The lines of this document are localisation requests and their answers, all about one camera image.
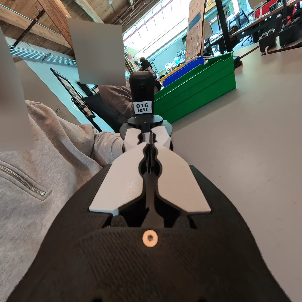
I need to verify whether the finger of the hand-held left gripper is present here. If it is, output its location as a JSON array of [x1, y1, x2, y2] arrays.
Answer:
[[151, 126, 171, 150], [123, 127, 148, 152]]

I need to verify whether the cardboard instruction board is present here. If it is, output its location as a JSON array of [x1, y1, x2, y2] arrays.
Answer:
[[185, 0, 208, 64]]

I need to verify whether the black pole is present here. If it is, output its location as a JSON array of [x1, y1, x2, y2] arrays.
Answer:
[[215, 0, 231, 53]]

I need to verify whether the blue plastic bin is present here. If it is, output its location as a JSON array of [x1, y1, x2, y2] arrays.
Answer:
[[163, 56, 205, 88]]

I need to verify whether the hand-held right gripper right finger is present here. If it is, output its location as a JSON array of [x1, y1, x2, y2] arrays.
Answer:
[[153, 144, 211, 215]]

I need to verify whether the green plastic bin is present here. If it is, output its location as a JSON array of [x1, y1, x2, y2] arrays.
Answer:
[[154, 51, 237, 124]]

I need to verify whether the red plastic bin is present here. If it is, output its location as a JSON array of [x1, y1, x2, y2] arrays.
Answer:
[[254, 2, 283, 18]]

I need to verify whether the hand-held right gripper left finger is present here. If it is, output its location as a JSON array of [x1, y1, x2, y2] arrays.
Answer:
[[88, 143, 146, 216]]

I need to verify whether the black power adapter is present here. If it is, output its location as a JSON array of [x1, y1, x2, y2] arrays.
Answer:
[[259, 30, 278, 53], [279, 20, 302, 46]]

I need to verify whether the black framed marker board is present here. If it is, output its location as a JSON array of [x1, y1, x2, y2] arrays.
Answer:
[[50, 68, 103, 133]]

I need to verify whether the person's left forearm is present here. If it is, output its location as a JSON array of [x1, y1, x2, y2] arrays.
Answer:
[[94, 131, 125, 168]]

